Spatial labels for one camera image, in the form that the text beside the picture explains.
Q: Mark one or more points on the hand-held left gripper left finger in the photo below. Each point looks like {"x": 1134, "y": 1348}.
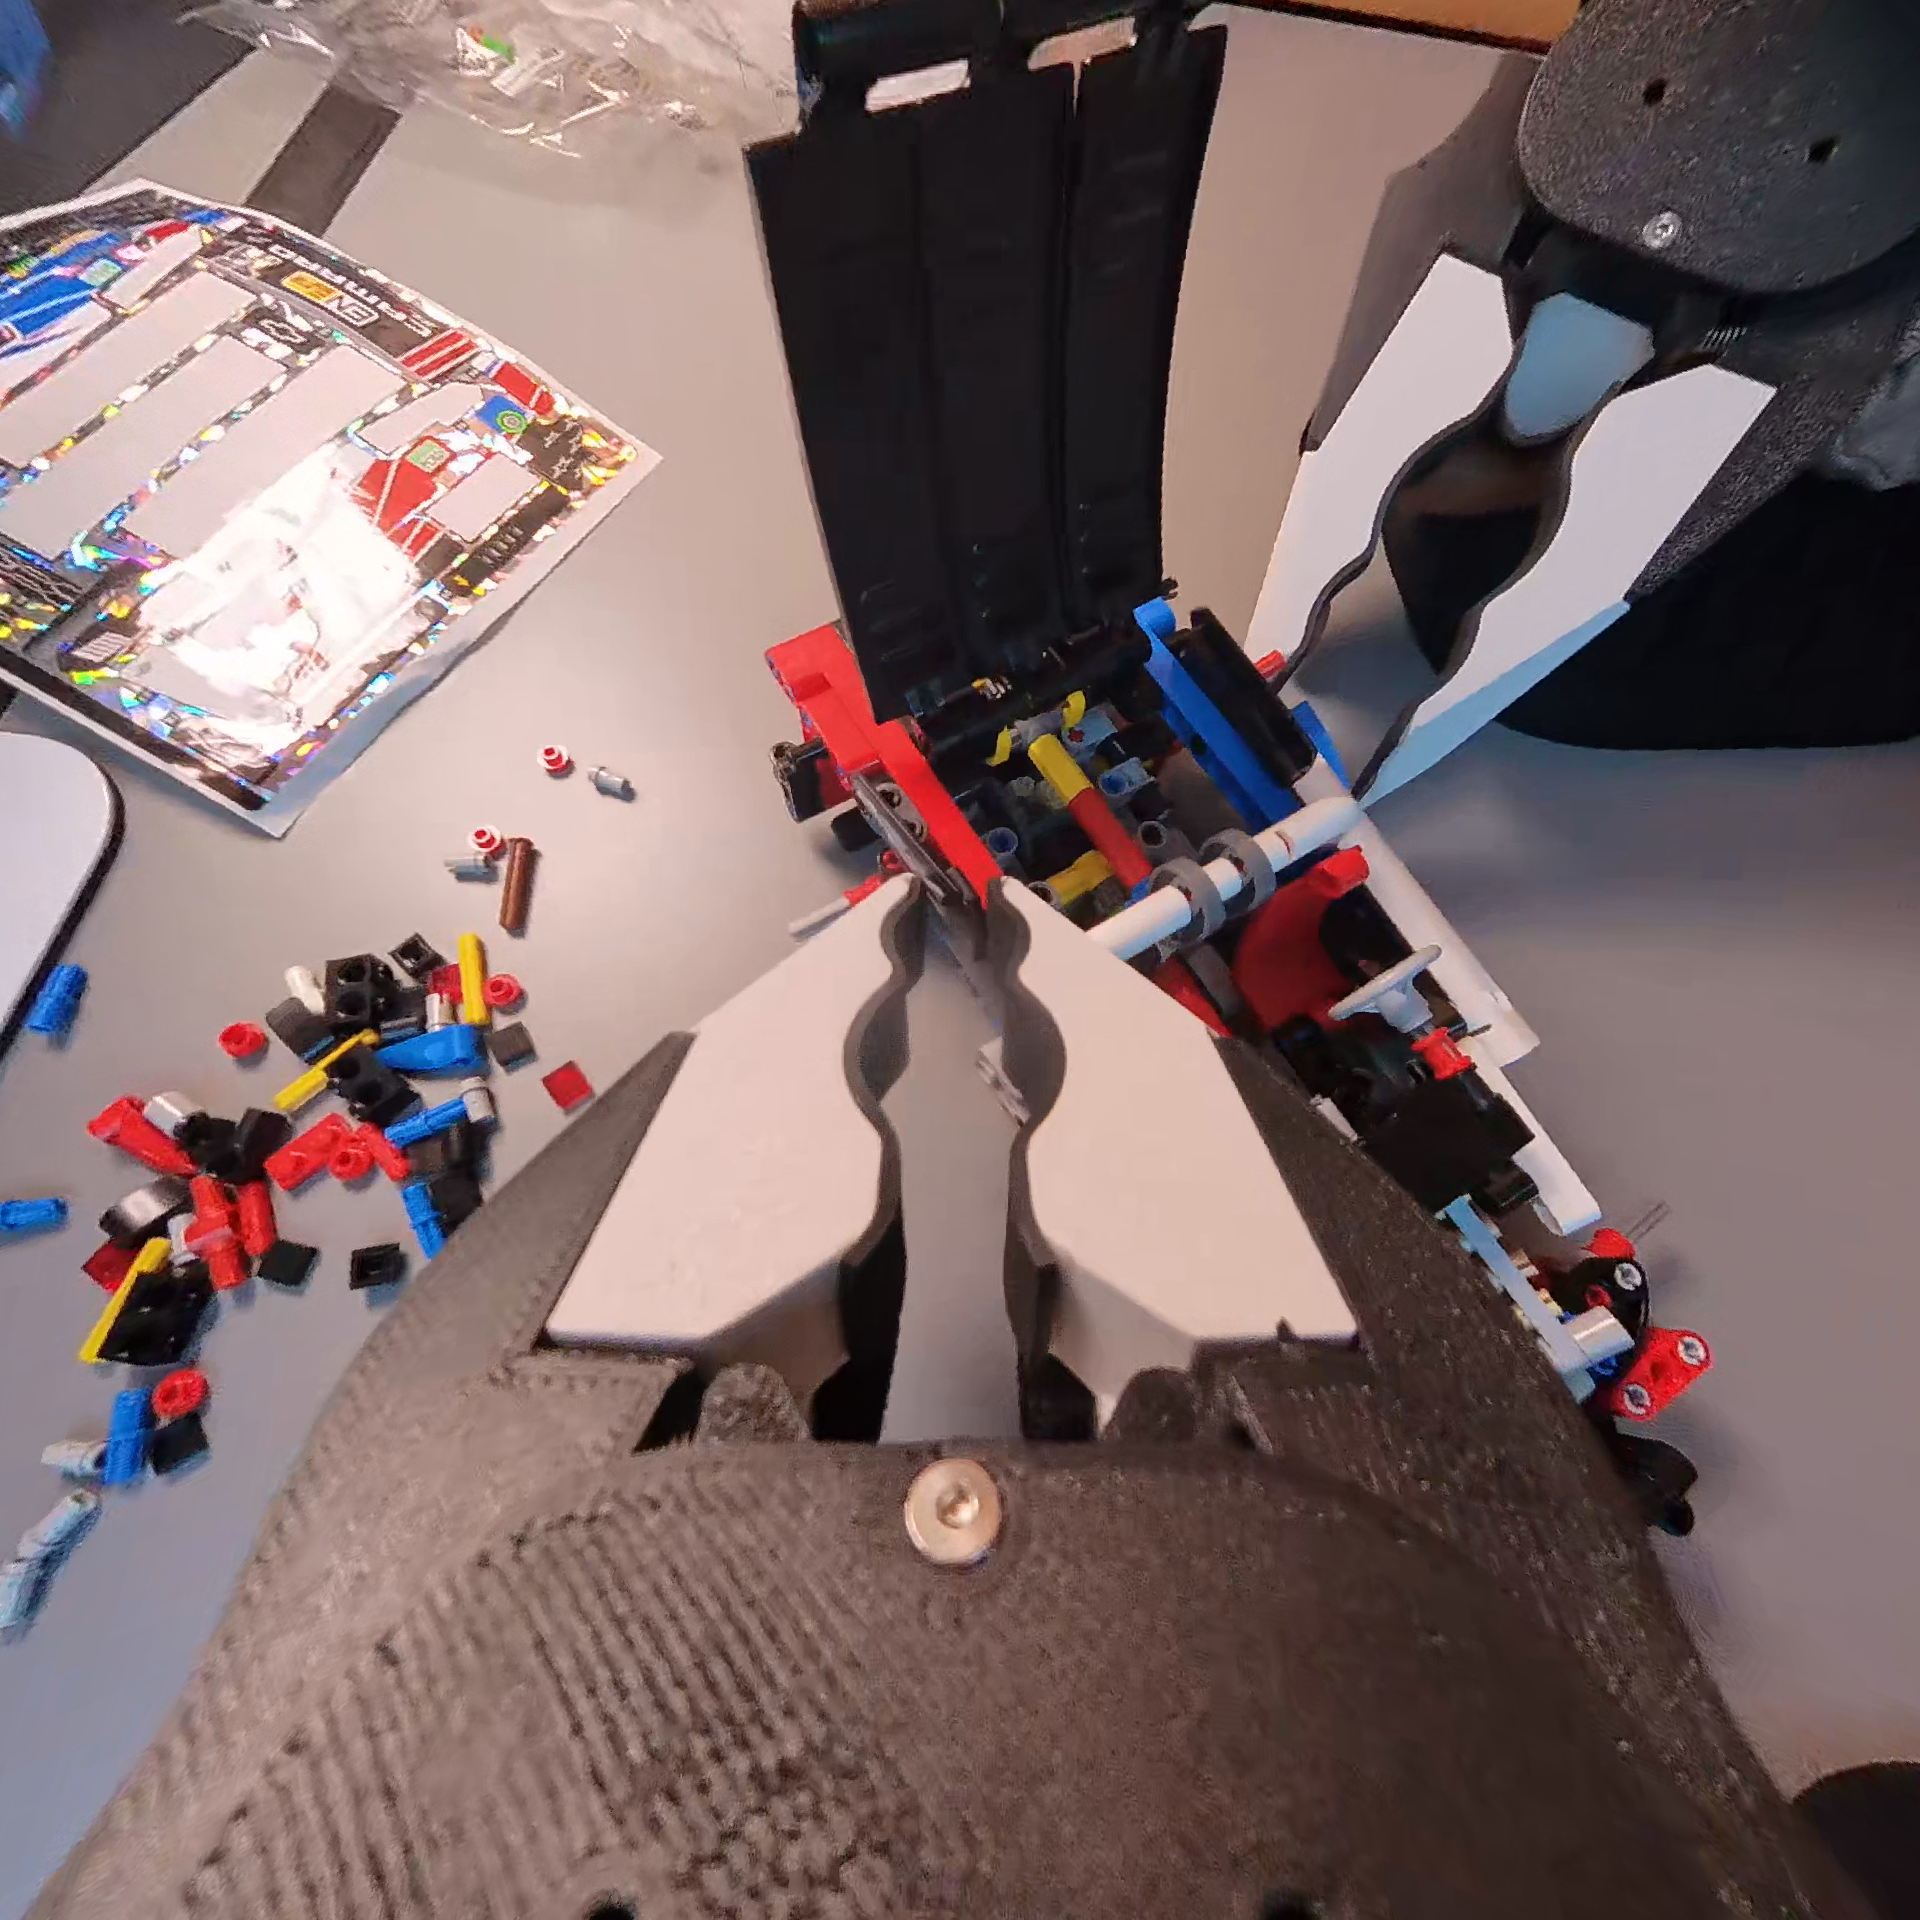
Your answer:
{"x": 718, "y": 1183}

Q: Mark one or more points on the wooden edge strip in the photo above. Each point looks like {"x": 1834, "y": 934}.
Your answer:
{"x": 1428, "y": 18}

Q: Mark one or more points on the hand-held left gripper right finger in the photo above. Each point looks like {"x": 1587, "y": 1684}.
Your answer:
{"x": 1183, "y": 1200}

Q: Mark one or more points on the pile of loose lego pieces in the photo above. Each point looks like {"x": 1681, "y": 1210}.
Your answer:
{"x": 226, "y": 1183}

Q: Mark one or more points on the lego car model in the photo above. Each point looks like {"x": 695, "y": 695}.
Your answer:
{"x": 990, "y": 371}

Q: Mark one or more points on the holographic sticker sheet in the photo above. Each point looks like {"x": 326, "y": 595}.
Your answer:
{"x": 300, "y": 495}

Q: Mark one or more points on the clear plastic bags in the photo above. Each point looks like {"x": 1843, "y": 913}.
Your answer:
{"x": 631, "y": 62}

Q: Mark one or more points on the white rounded board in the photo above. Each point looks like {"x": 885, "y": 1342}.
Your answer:
{"x": 37, "y": 870}

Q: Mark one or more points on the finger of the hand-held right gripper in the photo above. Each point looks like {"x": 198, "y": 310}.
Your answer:
{"x": 1593, "y": 567}
{"x": 1397, "y": 450}

